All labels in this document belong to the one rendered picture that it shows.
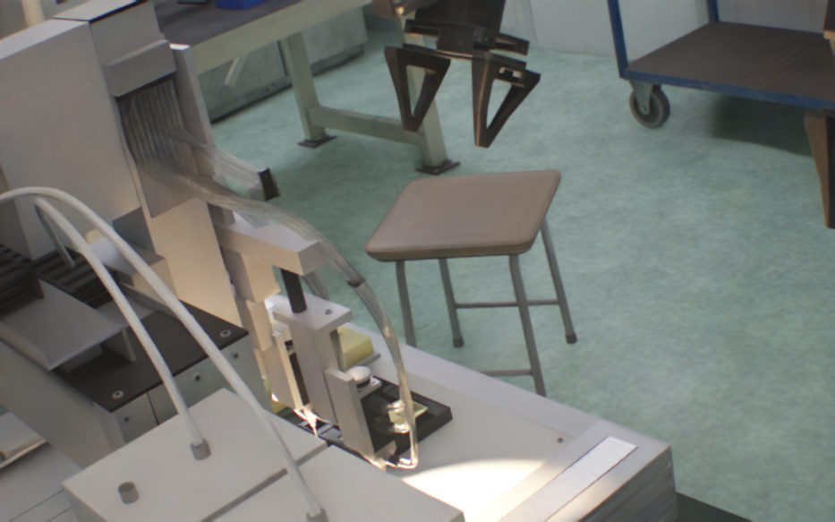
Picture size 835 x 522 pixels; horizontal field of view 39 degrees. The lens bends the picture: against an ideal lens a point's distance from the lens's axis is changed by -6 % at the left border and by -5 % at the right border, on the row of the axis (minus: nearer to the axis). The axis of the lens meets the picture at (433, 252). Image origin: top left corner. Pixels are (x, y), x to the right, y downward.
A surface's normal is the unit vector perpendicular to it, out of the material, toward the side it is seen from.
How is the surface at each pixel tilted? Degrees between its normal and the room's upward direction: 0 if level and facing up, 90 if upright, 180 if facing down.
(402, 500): 0
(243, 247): 90
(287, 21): 90
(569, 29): 90
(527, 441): 0
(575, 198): 0
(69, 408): 90
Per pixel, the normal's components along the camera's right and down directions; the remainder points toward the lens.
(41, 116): 0.66, 0.20
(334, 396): -0.72, 0.42
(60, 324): -0.19, -0.89
